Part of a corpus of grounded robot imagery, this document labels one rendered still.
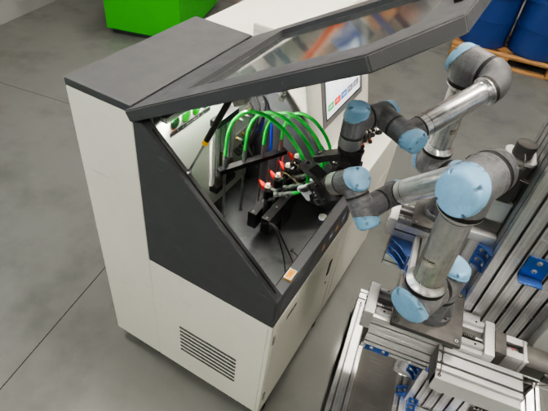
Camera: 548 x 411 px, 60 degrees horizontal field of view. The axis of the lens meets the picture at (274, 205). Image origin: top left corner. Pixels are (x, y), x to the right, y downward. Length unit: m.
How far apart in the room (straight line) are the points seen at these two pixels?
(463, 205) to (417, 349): 0.74
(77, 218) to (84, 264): 0.41
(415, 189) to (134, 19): 4.55
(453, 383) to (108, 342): 1.76
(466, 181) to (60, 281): 2.42
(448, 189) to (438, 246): 0.18
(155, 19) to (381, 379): 4.28
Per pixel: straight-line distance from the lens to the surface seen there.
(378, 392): 2.41
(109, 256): 2.19
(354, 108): 1.45
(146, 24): 5.54
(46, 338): 2.81
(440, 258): 1.28
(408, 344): 1.73
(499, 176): 1.17
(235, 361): 2.13
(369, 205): 1.42
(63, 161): 3.85
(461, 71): 1.74
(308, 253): 1.81
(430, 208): 1.97
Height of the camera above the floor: 2.28
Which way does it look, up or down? 42 degrees down
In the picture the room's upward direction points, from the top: 8 degrees clockwise
